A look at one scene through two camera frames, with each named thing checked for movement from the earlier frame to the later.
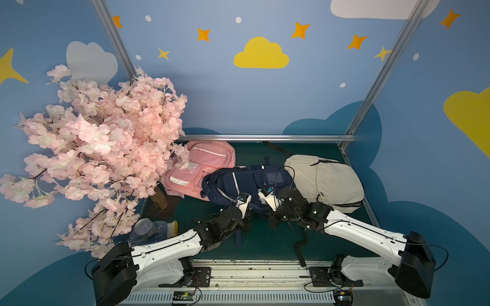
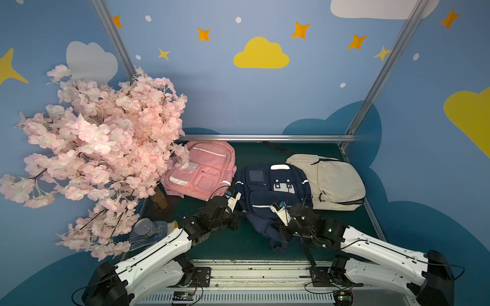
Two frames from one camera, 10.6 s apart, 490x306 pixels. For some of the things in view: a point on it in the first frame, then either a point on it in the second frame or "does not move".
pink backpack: (205, 156) does not move
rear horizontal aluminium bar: (267, 138) does not move
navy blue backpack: (222, 186) -> (257, 187)
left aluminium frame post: (115, 36) does not move
